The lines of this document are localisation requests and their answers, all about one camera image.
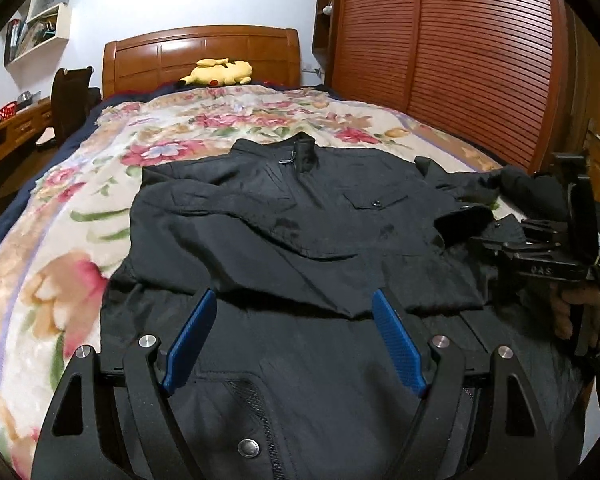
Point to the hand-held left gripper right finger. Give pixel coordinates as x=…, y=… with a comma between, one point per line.
x=397, y=340

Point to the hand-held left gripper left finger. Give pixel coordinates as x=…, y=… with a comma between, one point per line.
x=190, y=340

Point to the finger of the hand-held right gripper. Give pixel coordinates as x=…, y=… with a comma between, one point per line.
x=542, y=227
x=497, y=249

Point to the black jacket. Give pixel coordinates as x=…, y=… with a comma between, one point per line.
x=300, y=240

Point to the person's right hand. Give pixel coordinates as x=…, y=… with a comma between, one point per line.
x=565, y=310

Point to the floral blanket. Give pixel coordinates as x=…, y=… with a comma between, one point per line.
x=70, y=240

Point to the wooden slatted wardrobe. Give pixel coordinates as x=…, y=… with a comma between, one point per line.
x=455, y=50

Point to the dark blue bed sheet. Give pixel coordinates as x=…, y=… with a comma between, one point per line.
x=75, y=145

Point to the dark desk chair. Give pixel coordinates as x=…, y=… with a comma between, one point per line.
x=70, y=105

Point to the yellow plush toy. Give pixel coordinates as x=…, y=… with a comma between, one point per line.
x=220, y=72

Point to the wooden desk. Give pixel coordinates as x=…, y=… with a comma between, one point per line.
x=10, y=135

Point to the wooden open shelf unit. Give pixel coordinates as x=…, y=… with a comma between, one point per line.
x=325, y=25

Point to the wooden bed headboard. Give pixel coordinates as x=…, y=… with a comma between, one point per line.
x=180, y=55

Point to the red basket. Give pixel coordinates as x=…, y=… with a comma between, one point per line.
x=7, y=110

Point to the white wall shelf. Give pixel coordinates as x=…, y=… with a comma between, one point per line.
x=42, y=15

